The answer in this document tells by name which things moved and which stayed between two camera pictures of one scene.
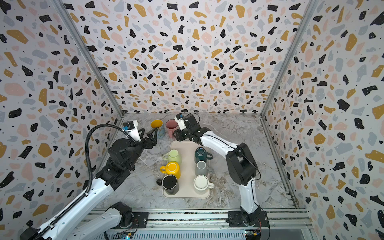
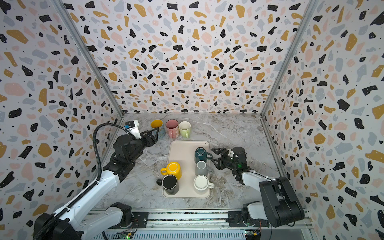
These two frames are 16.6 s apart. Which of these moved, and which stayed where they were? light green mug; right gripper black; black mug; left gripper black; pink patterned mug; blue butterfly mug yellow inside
Moved: light green mug; right gripper black
Stayed: black mug; pink patterned mug; blue butterfly mug yellow inside; left gripper black
